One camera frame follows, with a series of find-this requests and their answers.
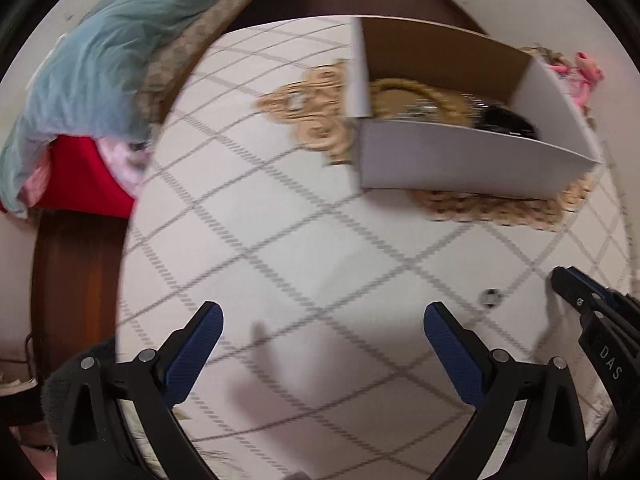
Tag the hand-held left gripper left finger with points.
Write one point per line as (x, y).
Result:
(192, 355)

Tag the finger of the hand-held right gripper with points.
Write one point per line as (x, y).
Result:
(580, 287)

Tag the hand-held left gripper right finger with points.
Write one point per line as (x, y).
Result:
(452, 355)

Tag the cardboard box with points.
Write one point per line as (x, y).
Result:
(450, 160)

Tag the black smart band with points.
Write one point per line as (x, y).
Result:
(505, 120)

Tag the dark fleece pants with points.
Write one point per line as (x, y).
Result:
(100, 350)

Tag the white diamond-patterned tablecloth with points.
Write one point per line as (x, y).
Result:
(300, 260)

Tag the pink plush toy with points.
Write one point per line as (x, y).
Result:
(582, 80)

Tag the red cloth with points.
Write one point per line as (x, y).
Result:
(80, 175)

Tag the light blue duvet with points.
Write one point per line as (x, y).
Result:
(100, 60)

